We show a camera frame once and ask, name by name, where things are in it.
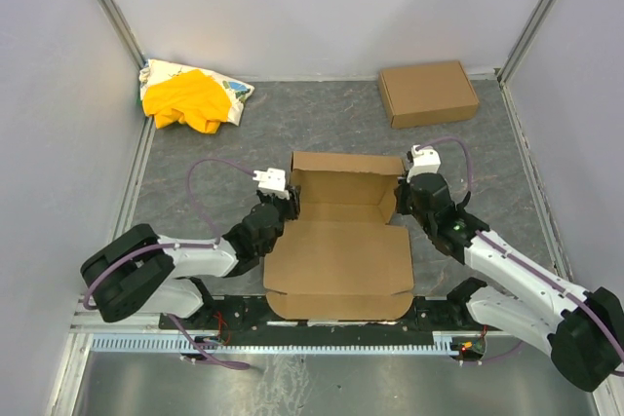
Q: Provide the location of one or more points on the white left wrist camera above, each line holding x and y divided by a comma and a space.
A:
272, 182

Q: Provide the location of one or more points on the folded closed cardboard box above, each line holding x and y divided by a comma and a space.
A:
427, 94

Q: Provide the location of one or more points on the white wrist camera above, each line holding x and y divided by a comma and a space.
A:
272, 182
422, 159

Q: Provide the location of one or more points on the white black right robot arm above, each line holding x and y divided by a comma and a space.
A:
581, 331

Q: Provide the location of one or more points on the right aluminium corner post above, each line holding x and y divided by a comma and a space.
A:
529, 32

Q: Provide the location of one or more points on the floral patterned cloth bag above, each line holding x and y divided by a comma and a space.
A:
157, 71

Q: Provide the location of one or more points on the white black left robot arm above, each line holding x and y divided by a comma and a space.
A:
142, 272

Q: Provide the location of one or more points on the yellow cloth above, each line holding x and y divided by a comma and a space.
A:
190, 98

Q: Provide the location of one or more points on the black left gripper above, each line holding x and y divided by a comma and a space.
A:
286, 204

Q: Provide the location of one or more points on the cardboard box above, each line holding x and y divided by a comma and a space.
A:
342, 259
427, 94

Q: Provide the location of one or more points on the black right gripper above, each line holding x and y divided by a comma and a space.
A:
405, 197

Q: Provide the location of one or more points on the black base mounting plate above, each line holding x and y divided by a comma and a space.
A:
237, 313

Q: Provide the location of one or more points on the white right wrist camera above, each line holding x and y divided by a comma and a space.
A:
422, 159

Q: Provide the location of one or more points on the aluminium frame rail front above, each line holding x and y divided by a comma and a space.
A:
486, 306

